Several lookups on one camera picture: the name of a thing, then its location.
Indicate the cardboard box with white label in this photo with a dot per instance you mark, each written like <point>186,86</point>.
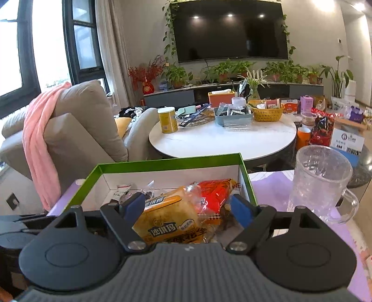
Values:
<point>347,142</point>

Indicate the red snack packet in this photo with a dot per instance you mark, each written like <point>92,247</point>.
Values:
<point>216,193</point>

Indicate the floral rug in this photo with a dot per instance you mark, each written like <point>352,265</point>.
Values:
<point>363,241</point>

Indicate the dark round side table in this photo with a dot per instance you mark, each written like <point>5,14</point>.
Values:
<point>361,171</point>

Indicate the clear glass mug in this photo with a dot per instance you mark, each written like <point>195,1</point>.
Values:
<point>316,180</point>

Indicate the pink box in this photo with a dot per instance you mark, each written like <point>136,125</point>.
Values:
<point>307,103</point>

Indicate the beige curtain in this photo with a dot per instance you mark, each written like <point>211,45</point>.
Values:
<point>116,52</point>

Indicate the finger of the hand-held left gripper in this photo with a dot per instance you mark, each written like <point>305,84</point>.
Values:
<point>32,225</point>

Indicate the clear plastic cup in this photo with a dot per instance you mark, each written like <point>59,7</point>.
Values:
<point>308,119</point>

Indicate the blue grey tray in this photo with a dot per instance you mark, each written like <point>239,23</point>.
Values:
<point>232,119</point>

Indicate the wall socket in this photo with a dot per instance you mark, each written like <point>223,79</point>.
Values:
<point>13,201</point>

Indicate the yellow canister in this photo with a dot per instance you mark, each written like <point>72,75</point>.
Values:
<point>167,120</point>

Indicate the wall television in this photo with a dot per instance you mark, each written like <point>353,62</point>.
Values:
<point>229,29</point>

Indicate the long dark box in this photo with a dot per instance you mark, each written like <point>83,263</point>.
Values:
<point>193,117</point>

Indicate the red snack bag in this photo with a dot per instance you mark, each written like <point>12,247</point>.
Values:
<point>322,130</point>

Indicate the spider plant in glass vase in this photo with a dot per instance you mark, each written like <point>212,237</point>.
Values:
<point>254,84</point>

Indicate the tall leafy plant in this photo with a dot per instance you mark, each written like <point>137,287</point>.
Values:
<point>337,78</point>

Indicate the beige sofa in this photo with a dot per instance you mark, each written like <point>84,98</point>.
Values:
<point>84,127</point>

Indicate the yellow woven basket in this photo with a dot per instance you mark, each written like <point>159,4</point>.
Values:
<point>267,114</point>

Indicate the red flowers in red vase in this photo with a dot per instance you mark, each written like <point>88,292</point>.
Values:
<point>145,74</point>

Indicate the purple bag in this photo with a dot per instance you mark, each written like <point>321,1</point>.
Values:
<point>356,113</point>

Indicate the yellow bread packet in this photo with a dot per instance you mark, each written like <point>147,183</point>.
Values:
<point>171,212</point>

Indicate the orange cup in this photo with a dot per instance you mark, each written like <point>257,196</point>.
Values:
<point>303,139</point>

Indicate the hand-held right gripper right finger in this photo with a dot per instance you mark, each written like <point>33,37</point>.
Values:
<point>242,210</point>

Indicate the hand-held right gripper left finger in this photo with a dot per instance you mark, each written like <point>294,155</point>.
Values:
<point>135,207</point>

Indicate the purple tablecloth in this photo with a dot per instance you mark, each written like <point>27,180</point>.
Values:
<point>270,185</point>

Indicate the small potted green plant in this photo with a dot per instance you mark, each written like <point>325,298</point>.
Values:
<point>313,76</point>

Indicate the orange tissue box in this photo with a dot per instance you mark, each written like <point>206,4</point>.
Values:
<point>221,100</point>

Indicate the grey television cabinet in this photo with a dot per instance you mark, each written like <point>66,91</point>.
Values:
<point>171,97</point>

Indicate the small white snack packet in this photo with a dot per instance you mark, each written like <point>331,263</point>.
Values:
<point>125,190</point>

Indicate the white appliance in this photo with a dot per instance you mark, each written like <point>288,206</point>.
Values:
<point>350,90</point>

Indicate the pile of clothes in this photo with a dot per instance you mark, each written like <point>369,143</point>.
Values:
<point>133,111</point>

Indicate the mint green pouch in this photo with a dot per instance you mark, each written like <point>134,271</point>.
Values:
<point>186,111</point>

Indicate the orange white packet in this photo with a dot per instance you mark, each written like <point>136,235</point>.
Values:
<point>290,107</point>

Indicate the yellow cushion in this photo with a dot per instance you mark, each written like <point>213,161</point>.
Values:
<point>122,126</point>

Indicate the hanging vine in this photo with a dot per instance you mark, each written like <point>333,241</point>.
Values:
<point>168,29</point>
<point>287,34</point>

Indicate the pink blanket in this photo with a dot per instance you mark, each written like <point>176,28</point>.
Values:
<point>40,145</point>

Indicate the black window frame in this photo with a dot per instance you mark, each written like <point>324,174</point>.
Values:
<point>24,58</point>

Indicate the round white table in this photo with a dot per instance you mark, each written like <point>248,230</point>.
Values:
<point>221,142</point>

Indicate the green cardboard box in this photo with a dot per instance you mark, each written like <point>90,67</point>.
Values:
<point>174,174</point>

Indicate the small clear snack packet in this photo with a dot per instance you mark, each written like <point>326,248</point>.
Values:
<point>148,188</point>

